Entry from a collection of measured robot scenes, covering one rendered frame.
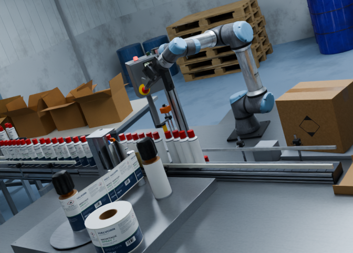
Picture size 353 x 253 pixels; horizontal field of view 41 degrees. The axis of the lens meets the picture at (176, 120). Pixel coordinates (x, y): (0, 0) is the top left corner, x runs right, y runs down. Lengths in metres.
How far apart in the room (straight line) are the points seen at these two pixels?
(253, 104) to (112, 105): 1.75
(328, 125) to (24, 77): 6.12
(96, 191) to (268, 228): 0.82
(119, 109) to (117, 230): 2.36
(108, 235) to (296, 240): 0.71
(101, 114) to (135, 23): 5.98
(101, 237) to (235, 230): 0.53
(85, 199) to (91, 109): 2.09
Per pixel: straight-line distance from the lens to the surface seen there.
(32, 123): 4.72
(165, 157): 2.54
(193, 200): 2.14
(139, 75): 2.44
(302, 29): 8.89
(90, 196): 2.22
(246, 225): 1.94
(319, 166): 2.07
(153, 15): 9.79
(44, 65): 8.14
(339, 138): 2.24
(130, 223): 1.92
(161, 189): 2.22
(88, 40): 9.16
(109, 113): 4.16
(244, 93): 2.74
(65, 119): 4.54
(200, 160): 2.40
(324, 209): 1.93
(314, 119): 2.26
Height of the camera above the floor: 1.84
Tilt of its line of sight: 17 degrees down
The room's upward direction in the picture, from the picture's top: 19 degrees counter-clockwise
